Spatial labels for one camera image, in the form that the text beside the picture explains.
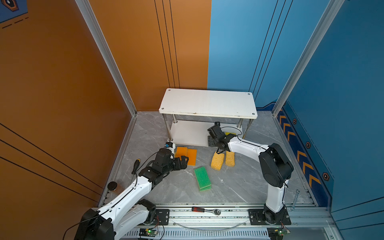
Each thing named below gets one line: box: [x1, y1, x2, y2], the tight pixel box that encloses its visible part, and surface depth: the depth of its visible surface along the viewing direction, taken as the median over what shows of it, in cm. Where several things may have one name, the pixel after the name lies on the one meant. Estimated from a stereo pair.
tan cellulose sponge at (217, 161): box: [211, 151, 225, 171], surface depth 91 cm
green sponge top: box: [193, 166, 212, 189], surface depth 85 cm
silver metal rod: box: [290, 189, 300, 211], surface depth 81 cm
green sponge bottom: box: [199, 184, 212, 192], surface depth 83 cm
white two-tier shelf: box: [159, 88, 258, 147], surface depth 83 cm
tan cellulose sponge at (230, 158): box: [225, 150, 235, 167], surface depth 93 cm
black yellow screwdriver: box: [131, 158, 141, 180], surface depth 92 cm
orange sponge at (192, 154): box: [187, 148, 198, 166], surface depth 97 cm
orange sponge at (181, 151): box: [175, 146, 188, 161], surface depth 96 cm
